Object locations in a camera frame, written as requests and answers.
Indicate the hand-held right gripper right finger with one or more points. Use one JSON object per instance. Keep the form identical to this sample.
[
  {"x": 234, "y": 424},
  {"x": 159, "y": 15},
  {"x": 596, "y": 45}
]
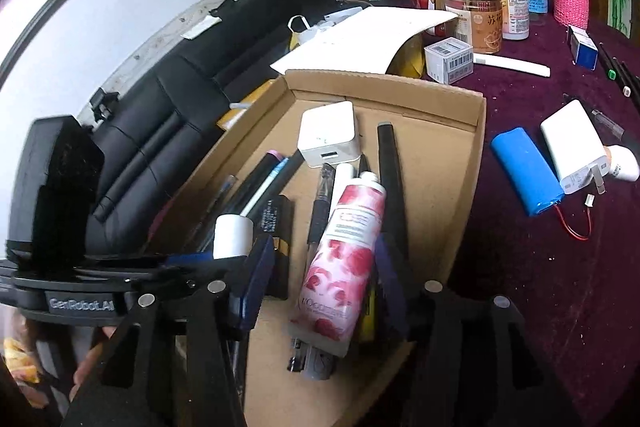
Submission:
[{"x": 395, "y": 292}]

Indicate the rose print hand cream tube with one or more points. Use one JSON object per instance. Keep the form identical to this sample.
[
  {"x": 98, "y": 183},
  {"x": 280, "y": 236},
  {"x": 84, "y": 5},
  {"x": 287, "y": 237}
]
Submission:
[{"x": 340, "y": 257}]

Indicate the black flat strip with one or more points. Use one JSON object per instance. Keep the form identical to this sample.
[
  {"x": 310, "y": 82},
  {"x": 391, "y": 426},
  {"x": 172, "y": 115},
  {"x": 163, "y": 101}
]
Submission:
[{"x": 392, "y": 187}]

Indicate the clear pen black grip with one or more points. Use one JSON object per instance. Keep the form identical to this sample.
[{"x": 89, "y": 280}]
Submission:
[{"x": 320, "y": 207}]

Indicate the glass jar orange label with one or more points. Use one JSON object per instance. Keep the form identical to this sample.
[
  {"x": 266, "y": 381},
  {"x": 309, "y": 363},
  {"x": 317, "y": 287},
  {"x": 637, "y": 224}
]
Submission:
[{"x": 472, "y": 19}]

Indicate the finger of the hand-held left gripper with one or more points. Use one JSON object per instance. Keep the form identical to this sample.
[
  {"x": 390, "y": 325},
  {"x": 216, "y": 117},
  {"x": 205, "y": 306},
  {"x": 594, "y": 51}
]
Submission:
[{"x": 200, "y": 264}]

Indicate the square white charger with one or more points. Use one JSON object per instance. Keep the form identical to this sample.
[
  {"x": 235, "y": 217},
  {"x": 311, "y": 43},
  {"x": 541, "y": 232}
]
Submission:
[{"x": 327, "y": 134}]

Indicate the black marker white cap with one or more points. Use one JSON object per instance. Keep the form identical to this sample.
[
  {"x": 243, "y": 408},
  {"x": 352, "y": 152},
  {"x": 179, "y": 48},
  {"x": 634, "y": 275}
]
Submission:
[{"x": 622, "y": 79}]

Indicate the person's left hand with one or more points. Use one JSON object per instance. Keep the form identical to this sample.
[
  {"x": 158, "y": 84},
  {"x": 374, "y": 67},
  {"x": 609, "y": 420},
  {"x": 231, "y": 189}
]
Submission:
[{"x": 87, "y": 367}]

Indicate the clear pen dark tip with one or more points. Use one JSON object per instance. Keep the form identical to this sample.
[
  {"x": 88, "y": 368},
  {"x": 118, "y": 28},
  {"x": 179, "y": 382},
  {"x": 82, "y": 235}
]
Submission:
[{"x": 607, "y": 122}]

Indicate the black leather chair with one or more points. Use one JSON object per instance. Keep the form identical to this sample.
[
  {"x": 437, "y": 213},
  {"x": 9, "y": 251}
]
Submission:
[{"x": 200, "y": 72}]

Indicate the shallow cardboard box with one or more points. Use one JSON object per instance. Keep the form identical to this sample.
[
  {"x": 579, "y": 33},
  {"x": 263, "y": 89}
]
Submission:
[{"x": 435, "y": 157}]

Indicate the black marker green cap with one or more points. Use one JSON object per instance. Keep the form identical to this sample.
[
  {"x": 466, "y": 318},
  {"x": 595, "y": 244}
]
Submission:
[{"x": 607, "y": 64}]

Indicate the white plastic bottle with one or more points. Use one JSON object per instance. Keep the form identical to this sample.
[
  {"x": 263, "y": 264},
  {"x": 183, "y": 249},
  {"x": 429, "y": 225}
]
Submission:
[{"x": 515, "y": 7}]

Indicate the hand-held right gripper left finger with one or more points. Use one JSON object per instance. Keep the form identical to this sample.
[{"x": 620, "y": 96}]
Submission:
[{"x": 257, "y": 277}]

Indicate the white paper bag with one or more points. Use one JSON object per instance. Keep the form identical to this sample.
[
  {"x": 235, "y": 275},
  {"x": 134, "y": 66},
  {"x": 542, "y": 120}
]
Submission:
[{"x": 310, "y": 27}]

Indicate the large white charger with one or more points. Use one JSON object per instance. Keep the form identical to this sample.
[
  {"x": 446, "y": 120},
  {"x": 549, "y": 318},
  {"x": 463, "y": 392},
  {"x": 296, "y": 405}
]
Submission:
[{"x": 572, "y": 144}]

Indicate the clear pen fine tip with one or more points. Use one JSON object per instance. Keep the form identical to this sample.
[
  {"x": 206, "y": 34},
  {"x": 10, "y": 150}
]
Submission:
[{"x": 220, "y": 202}]

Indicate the white pen teal tip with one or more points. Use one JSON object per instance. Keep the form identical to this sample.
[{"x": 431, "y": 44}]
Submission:
[{"x": 270, "y": 184}]

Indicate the orange yellow packet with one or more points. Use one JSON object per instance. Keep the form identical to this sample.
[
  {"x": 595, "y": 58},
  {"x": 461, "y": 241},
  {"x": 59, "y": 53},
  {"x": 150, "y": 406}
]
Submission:
[{"x": 20, "y": 357}]

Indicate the black marker pink cap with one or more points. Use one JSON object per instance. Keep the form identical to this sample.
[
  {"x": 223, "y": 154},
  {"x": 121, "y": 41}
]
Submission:
[{"x": 257, "y": 179}]

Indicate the white barcode box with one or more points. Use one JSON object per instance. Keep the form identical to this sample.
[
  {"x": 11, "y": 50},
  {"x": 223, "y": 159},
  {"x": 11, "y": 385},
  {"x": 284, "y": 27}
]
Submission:
[{"x": 450, "y": 59}]

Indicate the blue battery pack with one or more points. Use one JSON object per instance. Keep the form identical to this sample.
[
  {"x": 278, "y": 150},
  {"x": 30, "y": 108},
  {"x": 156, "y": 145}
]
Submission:
[{"x": 527, "y": 177}]

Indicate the yellow bag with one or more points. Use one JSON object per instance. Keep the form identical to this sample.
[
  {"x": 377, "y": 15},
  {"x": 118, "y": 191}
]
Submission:
[{"x": 410, "y": 57}]

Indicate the white bottle orange neck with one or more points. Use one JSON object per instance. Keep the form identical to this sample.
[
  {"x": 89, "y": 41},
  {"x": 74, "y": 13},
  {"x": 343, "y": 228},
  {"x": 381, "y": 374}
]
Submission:
[{"x": 625, "y": 162}]

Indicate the long white tube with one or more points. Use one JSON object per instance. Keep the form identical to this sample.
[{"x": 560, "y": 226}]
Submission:
[{"x": 344, "y": 179}]

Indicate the blue white small box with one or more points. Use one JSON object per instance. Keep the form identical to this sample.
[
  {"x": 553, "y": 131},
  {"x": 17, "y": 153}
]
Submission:
[{"x": 584, "y": 49}]

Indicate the white flat strip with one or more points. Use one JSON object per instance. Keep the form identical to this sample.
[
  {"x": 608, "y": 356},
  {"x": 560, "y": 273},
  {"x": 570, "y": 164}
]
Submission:
[{"x": 510, "y": 64}]

